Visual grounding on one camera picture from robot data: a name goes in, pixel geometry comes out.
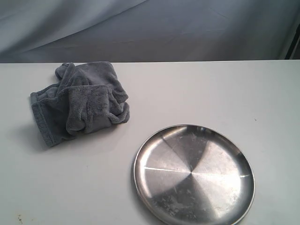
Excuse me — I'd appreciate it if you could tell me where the grey fleece cloth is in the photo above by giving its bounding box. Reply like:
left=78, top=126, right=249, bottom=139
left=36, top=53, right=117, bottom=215
left=30, top=62, right=130, bottom=147

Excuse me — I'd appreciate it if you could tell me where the round stainless steel plate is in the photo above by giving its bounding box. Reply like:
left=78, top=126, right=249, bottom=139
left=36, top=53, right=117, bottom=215
left=132, top=124, right=255, bottom=225

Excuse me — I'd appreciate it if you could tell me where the dark stand pole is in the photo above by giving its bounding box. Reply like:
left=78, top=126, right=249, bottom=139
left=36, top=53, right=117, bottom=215
left=285, top=33, right=300, bottom=60

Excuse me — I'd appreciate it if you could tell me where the grey fabric backdrop curtain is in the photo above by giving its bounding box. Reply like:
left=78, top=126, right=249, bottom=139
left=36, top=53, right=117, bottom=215
left=0, top=0, right=300, bottom=63

